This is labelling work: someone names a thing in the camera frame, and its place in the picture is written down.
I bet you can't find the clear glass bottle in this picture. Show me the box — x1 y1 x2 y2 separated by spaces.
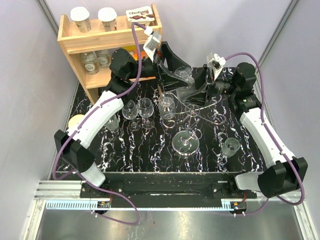
79 51 99 75
96 49 111 68

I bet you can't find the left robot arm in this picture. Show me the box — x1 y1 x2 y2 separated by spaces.
54 81 138 198

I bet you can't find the Chobani yogurt tub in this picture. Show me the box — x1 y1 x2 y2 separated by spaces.
125 6 155 27

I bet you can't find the clear stemmed wine glass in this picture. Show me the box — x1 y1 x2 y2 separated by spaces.
137 97 155 130
121 100 141 131

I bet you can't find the wooden two-tier shelf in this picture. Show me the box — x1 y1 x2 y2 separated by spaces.
57 3 165 105

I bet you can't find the round yellow wooden coaster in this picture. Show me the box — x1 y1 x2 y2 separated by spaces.
67 114 85 128

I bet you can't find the right clear glass bottle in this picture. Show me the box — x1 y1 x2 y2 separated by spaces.
96 49 111 68

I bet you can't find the clear stemmed wine glass left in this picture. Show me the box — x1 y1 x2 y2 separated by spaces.
121 100 141 131

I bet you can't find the right white lidded cup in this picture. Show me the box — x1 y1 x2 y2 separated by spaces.
98 7 118 32

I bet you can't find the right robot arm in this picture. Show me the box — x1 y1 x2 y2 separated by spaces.
192 62 308 205

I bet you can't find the white lidded cup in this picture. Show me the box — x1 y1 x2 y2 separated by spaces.
70 6 91 33
98 7 118 32

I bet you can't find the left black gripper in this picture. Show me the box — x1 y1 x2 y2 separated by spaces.
127 42 192 93

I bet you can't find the left clear glass bottle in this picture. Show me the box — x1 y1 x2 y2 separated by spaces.
79 51 99 75

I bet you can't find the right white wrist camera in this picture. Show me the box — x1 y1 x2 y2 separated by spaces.
206 52 227 81

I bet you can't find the pink sponge box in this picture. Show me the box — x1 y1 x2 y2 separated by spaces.
123 45 148 61

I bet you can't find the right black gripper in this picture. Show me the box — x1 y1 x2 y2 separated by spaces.
182 64 239 108

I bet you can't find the left white lidded cup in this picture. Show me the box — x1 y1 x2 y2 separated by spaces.
70 6 91 33

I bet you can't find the ribbed goblet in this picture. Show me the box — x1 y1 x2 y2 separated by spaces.
174 66 196 102
221 137 240 158
158 93 176 120
105 114 119 133

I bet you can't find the chrome wine glass rack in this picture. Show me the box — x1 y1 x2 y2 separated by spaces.
160 91 226 158

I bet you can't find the clear stemmed wine glass right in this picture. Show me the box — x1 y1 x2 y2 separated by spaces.
137 97 155 130

